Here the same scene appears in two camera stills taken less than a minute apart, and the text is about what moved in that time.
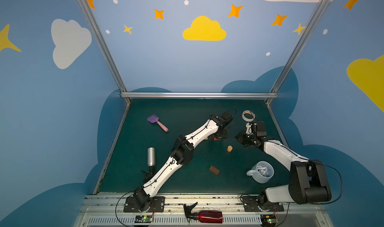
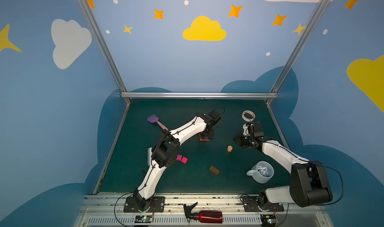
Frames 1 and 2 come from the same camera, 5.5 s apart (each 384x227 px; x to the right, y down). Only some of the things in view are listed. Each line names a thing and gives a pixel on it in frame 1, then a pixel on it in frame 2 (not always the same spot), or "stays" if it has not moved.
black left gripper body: (218, 135) -> (205, 133)
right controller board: (269, 220) stays
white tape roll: (246, 119) stays
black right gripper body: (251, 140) stays
